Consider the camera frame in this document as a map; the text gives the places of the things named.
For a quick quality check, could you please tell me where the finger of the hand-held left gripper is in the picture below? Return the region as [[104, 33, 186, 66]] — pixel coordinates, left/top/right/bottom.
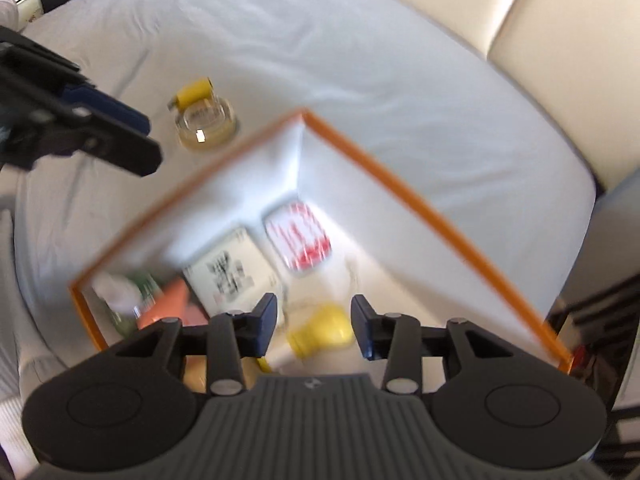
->
[[64, 83, 152, 136], [75, 108, 164, 177]]

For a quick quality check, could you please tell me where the round glass jar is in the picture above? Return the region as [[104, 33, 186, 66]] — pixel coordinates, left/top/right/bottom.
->
[[173, 97, 239, 154]]

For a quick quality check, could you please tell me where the cream padded headboard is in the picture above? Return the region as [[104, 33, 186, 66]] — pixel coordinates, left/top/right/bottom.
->
[[310, 0, 640, 192]]

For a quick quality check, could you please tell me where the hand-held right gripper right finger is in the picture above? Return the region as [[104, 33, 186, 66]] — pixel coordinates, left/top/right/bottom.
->
[[350, 294, 517, 395]]

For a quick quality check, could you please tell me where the white box with black print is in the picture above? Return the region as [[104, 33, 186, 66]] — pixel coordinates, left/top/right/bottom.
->
[[182, 227, 284, 319]]

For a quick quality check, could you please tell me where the orange cardboard box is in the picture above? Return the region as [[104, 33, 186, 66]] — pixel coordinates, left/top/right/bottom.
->
[[68, 108, 574, 376]]

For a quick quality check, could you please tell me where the small yellow clip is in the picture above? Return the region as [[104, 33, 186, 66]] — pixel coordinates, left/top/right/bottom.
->
[[167, 77, 217, 112]]

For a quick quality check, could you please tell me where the white ribbed cloth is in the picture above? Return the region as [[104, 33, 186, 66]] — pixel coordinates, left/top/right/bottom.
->
[[0, 207, 68, 480]]

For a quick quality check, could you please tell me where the orange flat packet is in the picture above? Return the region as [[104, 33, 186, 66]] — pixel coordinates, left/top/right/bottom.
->
[[137, 279, 211, 332]]

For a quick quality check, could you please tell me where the bed with grey sheet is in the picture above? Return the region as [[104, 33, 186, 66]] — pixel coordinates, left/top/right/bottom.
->
[[10, 0, 598, 341]]

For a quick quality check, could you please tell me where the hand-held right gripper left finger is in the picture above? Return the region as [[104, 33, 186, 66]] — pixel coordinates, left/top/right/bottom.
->
[[114, 292, 279, 395]]

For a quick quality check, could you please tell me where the white tin with red print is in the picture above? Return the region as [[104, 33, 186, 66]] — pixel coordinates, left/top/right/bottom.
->
[[263, 201, 334, 276]]

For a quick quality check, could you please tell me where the yellow cap bottle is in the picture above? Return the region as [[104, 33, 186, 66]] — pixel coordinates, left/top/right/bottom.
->
[[257, 302, 359, 376]]

